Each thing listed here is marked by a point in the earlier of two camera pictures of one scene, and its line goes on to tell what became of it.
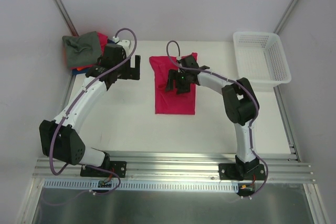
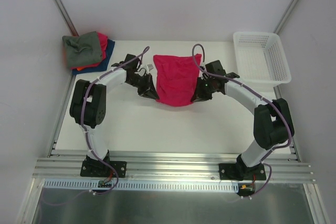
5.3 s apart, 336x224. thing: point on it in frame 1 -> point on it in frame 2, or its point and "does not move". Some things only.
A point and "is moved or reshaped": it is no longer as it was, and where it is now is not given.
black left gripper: x=128 y=69 -> x=144 y=85
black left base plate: x=120 y=167 does not move
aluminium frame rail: x=177 y=166 does not move
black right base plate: x=229 y=171 does not move
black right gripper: x=179 y=83 -> x=202 y=89
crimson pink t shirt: x=167 y=102 is moved or reshaped
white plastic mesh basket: x=260 y=58 does not move
